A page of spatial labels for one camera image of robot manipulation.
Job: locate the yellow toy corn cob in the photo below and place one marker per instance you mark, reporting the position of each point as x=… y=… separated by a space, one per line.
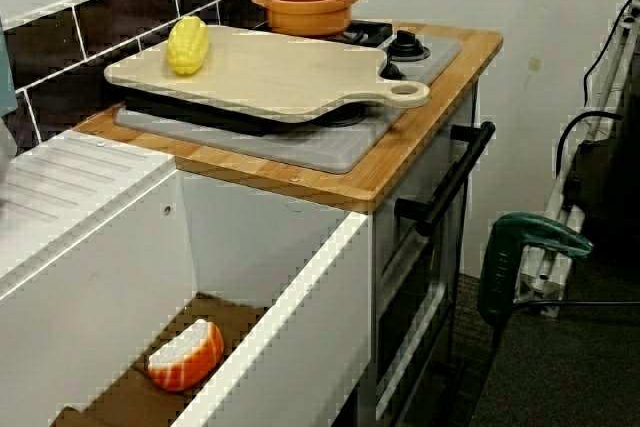
x=187 y=47

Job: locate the orange toy pot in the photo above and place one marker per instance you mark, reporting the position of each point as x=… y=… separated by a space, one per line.
x=305 y=17

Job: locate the black burner grate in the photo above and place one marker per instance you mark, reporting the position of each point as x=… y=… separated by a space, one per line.
x=370 y=32

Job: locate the light wooden cutting board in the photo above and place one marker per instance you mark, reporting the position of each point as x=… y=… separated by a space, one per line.
x=275 y=72

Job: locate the grey stove top plate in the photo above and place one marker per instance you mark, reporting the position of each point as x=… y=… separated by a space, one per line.
x=340 y=142

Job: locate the wooden kitchen countertop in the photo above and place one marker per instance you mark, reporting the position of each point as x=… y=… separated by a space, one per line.
x=400 y=147

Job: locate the white sink basin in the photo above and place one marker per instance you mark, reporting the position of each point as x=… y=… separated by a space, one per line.
x=250 y=247

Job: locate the teal blue box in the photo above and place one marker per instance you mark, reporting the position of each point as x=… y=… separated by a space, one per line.
x=6 y=77

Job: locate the white oven cabinet front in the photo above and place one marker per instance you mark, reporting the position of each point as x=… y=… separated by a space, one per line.
x=415 y=297

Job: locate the green clamp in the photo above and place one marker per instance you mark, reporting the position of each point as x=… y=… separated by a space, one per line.
x=505 y=257

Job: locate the black device box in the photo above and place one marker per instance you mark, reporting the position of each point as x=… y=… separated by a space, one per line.
x=610 y=187

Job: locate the toy salmon sushi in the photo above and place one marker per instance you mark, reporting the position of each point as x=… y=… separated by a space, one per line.
x=185 y=362

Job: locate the dark tile backsplash white rail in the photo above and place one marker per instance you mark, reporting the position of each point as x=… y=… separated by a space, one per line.
x=100 y=32

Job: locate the aluminium frame rail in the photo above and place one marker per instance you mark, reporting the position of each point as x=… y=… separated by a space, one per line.
x=607 y=92

